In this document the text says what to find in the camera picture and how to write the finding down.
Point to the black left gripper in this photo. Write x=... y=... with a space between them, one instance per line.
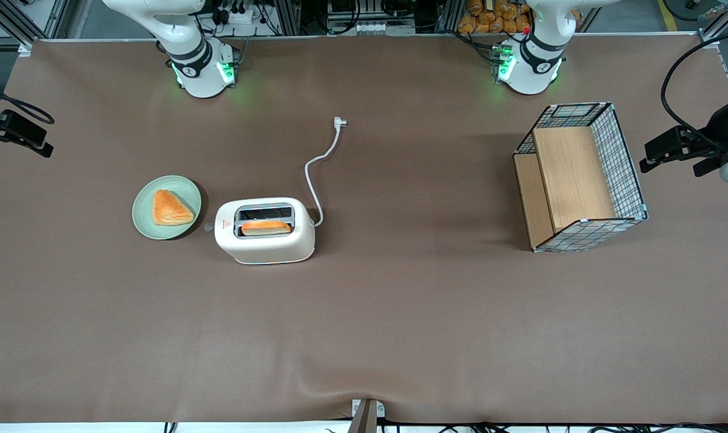
x=719 y=127

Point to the toast slice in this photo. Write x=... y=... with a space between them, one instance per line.
x=266 y=228

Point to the brown table cover mat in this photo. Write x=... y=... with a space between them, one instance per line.
x=400 y=313

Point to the white power strip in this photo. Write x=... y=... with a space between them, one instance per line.
x=243 y=17

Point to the triangular orange pastry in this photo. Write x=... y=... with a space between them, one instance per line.
x=168 y=210

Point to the white terminal block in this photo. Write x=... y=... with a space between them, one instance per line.
x=376 y=27

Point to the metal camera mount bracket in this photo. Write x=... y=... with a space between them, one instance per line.
x=367 y=421

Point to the bag of orange bread rolls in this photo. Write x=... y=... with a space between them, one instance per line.
x=484 y=21

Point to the pale green round plate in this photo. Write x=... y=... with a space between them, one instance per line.
x=144 y=222

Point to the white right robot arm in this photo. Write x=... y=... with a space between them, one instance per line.
x=189 y=60

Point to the white two-slot toaster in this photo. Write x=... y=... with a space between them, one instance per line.
x=267 y=249

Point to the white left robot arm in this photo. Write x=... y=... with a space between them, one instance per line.
x=535 y=66

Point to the aluminium frame post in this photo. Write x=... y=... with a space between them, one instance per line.
x=288 y=15
x=449 y=15

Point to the light wooden shelf insert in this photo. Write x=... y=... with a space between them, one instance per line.
x=574 y=174

